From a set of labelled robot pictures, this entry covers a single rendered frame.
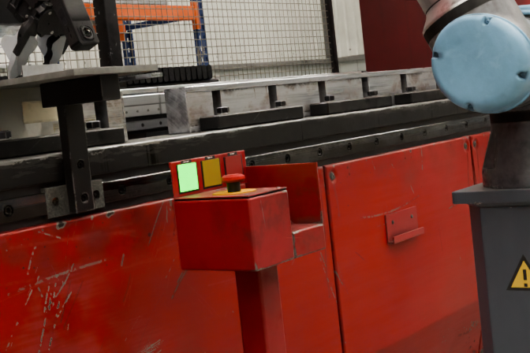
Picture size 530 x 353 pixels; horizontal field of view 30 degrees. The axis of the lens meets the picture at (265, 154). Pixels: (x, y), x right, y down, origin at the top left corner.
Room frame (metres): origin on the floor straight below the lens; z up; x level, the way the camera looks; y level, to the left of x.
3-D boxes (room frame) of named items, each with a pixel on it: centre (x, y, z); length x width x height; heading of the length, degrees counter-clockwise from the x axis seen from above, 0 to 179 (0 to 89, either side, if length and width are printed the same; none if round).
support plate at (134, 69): (1.61, 0.32, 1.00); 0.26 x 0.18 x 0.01; 52
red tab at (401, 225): (2.42, -0.32, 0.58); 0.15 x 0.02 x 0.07; 142
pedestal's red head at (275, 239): (1.65, 0.04, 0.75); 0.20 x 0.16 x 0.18; 143
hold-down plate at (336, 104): (2.46, -0.23, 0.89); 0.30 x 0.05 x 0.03; 142
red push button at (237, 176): (1.61, 0.06, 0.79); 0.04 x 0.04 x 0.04
